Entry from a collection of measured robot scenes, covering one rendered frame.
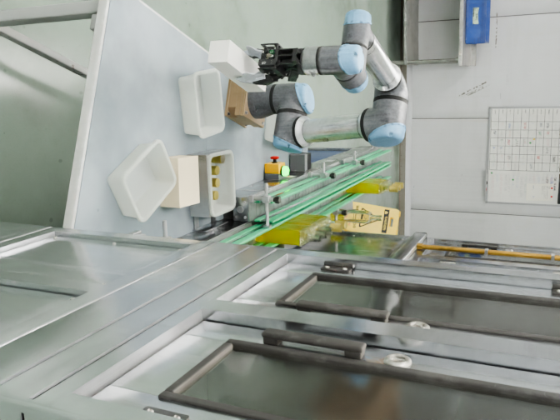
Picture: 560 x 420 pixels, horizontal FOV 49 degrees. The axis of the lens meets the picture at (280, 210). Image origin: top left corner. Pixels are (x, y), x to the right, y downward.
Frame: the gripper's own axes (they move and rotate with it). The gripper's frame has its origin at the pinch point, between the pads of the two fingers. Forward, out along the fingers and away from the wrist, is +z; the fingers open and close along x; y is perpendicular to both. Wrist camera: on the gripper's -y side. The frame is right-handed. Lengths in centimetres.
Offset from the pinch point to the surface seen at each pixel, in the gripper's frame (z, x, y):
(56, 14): 58, -13, 16
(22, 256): 23, 60, 46
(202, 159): 28.8, 20.3, -30.4
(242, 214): 24, 35, -56
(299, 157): 29, -1, -115
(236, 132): 35, 2, -62
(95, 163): 34.8, 32.2, 14.4
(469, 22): 18, -253, -521
